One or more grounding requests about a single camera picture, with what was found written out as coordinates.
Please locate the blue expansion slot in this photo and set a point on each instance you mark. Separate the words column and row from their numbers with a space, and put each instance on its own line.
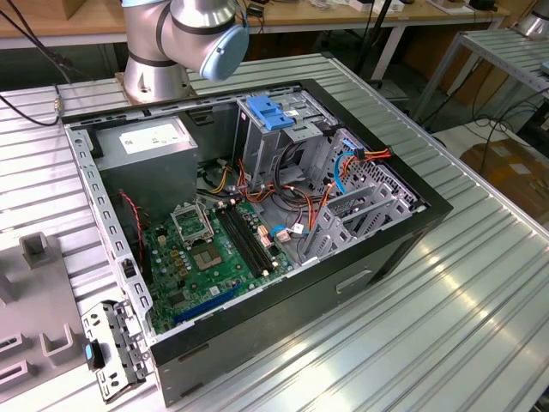
column 206, row 305

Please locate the grey metal slot retainer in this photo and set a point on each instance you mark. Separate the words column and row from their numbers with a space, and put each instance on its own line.
column 118, row 319

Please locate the blue plastic drive latch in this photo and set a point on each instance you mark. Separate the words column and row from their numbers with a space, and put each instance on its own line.
column 268, row 113

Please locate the metal slat side table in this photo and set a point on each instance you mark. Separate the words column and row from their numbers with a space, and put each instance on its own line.
column 502, row 47

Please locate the black stand pole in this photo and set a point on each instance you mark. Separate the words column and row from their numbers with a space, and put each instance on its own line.
column 376, row 26

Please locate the grey parts rack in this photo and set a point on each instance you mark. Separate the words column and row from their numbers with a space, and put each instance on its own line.
column 43, row 296

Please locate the black open PC case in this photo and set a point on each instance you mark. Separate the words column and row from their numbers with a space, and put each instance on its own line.
column 300, row 296

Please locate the grey Dell power supply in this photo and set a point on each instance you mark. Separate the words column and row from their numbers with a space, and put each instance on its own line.
column 146, row 171

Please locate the CPU socket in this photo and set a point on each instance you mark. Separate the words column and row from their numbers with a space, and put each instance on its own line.
column 206, row 257

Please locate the black latch with blue tab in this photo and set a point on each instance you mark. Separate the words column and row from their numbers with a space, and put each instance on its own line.
column 95, row 358

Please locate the wooden desk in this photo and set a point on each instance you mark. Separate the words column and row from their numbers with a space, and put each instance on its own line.
column 300, row 18

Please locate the grey optical drive cage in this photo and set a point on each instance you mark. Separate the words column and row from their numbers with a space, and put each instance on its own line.
column 261, row 150

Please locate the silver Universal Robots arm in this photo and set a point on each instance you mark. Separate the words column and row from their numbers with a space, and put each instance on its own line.
column 188, row 26

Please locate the grey metal disk bay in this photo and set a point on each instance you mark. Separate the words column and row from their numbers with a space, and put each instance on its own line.
column 356, row 198

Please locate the green motherboard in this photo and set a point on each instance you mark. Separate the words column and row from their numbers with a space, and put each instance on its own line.
column 227, row 279

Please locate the black RAM slot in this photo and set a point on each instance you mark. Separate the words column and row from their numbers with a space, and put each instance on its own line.
column 248, row 237
column 255, row 234
column 241, row 238
column 235, row 240

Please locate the large brown cardboard box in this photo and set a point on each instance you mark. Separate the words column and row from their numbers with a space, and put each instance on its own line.
column 510, row 171

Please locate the brown cardboard box on desk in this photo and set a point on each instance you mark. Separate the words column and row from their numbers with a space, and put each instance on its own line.
column 75, row 8

